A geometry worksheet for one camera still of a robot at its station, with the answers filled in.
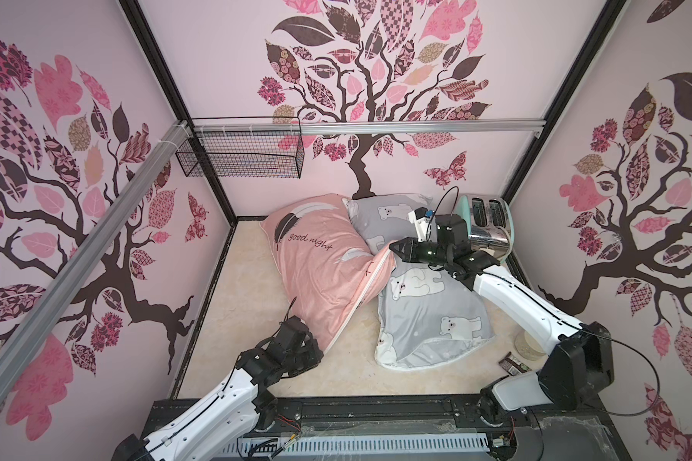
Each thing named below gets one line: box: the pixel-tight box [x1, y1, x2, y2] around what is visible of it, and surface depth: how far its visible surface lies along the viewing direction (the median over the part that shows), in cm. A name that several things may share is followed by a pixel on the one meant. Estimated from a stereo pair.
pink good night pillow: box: [260, 194, 396, 354], surface depth 85 cm
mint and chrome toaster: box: [457, 194, 515, 264], surface depth 95 cm
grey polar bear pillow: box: [345, 193, 496, 371], surface depth 85 cm
